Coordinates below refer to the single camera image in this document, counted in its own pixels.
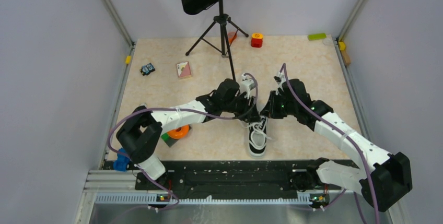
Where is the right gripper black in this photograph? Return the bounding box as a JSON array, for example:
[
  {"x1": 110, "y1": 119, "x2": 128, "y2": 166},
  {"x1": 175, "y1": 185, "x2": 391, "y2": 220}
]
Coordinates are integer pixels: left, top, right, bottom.
[{"x1": 261, "y1": 90, "x2": 297, "y2": 119}]

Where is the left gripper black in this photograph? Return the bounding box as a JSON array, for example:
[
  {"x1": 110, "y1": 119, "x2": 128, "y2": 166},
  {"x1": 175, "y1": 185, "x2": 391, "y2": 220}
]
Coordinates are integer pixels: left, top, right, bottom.
[{"x1": 222, "y1": 91, "x2": 261, "y2": 123}]

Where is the black white sneaker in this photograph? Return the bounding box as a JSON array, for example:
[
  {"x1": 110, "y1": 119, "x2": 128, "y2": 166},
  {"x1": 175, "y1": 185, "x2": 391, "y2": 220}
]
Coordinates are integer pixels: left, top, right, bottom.
[{"x1": 241, "y1": 115, "x2": 271, "y2": 158}]

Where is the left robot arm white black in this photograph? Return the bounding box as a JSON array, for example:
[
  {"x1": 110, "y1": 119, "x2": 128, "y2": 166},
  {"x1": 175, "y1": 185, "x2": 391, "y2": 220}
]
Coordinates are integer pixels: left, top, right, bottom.
[{"x1": 110, "y1": 73, "x2": 258, "y2": 189}]

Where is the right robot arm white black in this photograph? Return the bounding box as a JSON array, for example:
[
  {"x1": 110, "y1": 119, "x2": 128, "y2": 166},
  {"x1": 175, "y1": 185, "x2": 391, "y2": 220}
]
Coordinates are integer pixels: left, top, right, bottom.
[{"x1": 264, "y1": 76, "x2": 413, "y2": 212}]

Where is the red yellow button block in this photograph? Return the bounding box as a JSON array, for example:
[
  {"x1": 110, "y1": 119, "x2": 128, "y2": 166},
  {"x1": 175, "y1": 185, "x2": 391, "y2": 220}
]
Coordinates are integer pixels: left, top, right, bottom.
[{"x1": 251, "y1": 33, "x2": 264, "y2": 48}]

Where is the pink white card box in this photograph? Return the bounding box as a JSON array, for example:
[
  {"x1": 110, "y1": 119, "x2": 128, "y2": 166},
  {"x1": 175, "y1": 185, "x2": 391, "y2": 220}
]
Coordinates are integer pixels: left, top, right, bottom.
[{"x1": 176, "y1": 61, "x2": 192, "y2": 79}]

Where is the orange plastic cup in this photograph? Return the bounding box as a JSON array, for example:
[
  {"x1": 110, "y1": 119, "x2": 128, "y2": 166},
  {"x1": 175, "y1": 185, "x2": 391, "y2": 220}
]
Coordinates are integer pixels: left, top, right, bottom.
[{"x1": 228, "y1": 32, "x2": 237, "y2": 46}]

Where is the lime green block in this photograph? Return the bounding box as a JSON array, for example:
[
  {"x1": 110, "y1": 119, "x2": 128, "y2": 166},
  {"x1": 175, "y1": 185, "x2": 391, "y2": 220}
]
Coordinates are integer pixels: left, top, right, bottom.
[{"x1": 308, "y1": 33, "x2": 327, "y2": 41}]

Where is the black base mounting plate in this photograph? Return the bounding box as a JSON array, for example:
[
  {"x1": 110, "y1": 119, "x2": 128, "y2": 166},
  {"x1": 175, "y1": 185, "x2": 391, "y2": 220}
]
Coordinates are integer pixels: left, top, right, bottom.
[{"x1": 156, "y1": 160, "x2": 325, "y2": 201}]

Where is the yellow corner clip right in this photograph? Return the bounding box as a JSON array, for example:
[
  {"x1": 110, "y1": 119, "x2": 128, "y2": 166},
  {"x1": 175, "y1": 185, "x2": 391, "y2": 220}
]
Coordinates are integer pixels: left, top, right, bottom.
[{"x1": 338, "y1": 41, "x2": 346, "y2": 51}]

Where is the small black blue toy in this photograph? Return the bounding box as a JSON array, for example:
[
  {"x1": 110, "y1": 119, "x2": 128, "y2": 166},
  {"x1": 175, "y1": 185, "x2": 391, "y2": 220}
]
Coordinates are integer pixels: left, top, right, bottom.
[{"x1": 139, "y1": 63, "x2": 156, "y2": 76}]

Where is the blue toy car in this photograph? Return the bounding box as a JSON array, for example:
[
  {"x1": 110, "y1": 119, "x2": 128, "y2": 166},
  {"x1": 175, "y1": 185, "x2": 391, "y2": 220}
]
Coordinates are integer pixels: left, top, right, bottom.
[{"x1": 112, "y1": 148, "x2": 130, "y2": 172}]

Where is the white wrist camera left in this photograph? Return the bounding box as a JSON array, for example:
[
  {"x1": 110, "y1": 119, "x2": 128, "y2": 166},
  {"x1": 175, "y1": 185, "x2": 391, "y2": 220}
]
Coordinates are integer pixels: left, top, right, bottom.
[{"x1": 239, "y1": 73, "x2": 257, "y2": 99}]

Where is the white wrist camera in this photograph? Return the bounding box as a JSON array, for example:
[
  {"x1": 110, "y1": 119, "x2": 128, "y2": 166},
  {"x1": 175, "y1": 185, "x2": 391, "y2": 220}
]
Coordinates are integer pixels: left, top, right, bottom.
[
  {"x1": 274, "y1": 72, "x2": 286, "y2": 90},
  {"x1": 239, "y1": 73, "x2": 257, "y2": 99}
]

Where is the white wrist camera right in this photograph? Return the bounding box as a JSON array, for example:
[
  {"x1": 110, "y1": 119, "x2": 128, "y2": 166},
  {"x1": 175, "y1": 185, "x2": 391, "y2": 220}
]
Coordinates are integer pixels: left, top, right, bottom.
[{"x1": 274, "y1": 72, "x2": 286, "y2": 90}]

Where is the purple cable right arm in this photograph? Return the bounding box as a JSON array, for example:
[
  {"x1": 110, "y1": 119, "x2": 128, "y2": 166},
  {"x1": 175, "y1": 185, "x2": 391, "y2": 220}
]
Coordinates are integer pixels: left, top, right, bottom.
[{"x1": 279, "y1": 63, "x2": 381, "y2": 224}]

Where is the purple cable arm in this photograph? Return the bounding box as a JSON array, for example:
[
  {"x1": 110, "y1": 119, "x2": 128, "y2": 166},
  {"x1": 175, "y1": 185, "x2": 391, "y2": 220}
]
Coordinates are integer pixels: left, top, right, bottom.
[
  {"x1": 107, "y1": 73, "x2": 259, "y2": 211},
  {"x1": 279, "y1": 63, "x2": 381, "y2": 224}
]

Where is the orange ring toy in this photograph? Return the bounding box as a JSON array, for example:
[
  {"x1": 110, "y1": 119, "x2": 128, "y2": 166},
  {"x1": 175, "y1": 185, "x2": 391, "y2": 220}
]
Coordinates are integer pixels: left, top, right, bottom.
[{"x1": 167, "y1": 125, "x2": 192, "y2": 140}]

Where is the wooden block right rail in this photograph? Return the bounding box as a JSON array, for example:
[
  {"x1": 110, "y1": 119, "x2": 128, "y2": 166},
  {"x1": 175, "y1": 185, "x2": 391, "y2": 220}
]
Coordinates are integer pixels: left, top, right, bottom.
[{"x1": 341, "y1": 50, "x2": 352, "y2": 67}]

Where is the grey base plate green block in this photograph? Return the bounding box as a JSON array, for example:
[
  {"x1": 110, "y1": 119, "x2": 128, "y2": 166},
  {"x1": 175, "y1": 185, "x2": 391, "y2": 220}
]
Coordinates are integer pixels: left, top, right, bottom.
[{"x1": 160, "y1": 133, "x2": 187, "y2": 147}]

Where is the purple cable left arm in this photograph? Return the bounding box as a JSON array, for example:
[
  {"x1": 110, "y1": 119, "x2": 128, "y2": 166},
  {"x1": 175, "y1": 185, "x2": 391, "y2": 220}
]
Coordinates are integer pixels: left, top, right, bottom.
[{"x1": 107, "y1": 73, "x2": 259, "y2": 211}]

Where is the white slotted cable duct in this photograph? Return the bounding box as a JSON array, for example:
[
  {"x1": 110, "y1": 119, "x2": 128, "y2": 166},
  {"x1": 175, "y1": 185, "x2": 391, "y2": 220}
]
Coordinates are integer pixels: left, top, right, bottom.
[{"x1": 95, "y1": 192, "x2": 326, "y2": 205}]

